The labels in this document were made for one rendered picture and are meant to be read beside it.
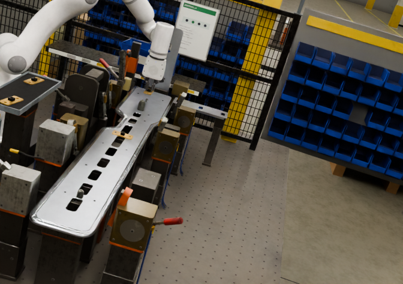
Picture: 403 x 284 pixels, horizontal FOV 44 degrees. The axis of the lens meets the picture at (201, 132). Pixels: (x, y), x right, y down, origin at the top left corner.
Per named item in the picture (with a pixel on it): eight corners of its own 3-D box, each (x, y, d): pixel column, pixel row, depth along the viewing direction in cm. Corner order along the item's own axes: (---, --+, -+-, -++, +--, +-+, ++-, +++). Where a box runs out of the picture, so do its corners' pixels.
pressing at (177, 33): (168, 91, 270) (183, 30, 257) (147, 85, 270) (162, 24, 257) (168, 90, 270) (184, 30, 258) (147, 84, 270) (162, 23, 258)
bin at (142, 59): (167, 81, 275) (173, 59, 271) (116, 64, 278) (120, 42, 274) (174, 75, 291) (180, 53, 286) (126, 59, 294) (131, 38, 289)
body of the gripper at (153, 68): (146, 53, 233) (140, 75, 237) (167, 59, 233) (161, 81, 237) (149, 50, 240) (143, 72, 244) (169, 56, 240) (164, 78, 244)
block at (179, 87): (171, 147, 278) (188, 87, 265) (158, 143, 278) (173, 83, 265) (173, 142, 285) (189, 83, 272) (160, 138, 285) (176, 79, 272)
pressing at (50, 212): (99, 243, 136) (100, 238, 136) (20, 220, 136) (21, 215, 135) (174, 99, 265) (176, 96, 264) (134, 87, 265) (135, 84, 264)
